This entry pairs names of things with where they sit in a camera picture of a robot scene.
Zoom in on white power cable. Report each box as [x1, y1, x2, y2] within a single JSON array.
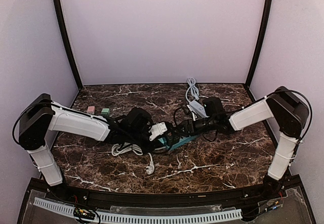
[[111, 143, 155, 175]]

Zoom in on green dual USB charger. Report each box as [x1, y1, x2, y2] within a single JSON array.
[[100, 108, 110, 115]]

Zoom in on teal power strip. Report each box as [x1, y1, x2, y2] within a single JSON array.
[[158, 136, 197, 151]]

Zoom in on pink USB charger plug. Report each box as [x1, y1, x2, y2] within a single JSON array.
[[86, 106, 96, 115]]

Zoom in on light blue power strip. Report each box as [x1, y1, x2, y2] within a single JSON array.
[[189, 100, 208, 118]]

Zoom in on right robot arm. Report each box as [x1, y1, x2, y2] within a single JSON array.
[[175, 86, 313, 181]]

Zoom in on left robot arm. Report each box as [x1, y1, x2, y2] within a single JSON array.
[[12, 94, 172, 187]]

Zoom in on small green circuit board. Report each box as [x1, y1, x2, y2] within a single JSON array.
[[73, 208, 96, 220]]

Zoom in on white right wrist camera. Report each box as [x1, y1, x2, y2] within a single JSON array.
[[190, 110, 198, 121]]

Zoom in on light blue power strip cable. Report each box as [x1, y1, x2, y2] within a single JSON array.
[[185, 77, 200, 103]]

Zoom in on white slotted cable duct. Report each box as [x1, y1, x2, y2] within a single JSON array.
[[33, 197, 242, 223]]

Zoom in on black frame post right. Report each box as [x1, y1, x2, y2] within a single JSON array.
[[245, 0, 272, 88]]

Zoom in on black frame post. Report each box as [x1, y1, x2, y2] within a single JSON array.
[[53, 0, 84, 91], [245, 0, 272, 88]]

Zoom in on black frame post left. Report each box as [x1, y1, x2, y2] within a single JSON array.
[[53, 0, 84, 91]]

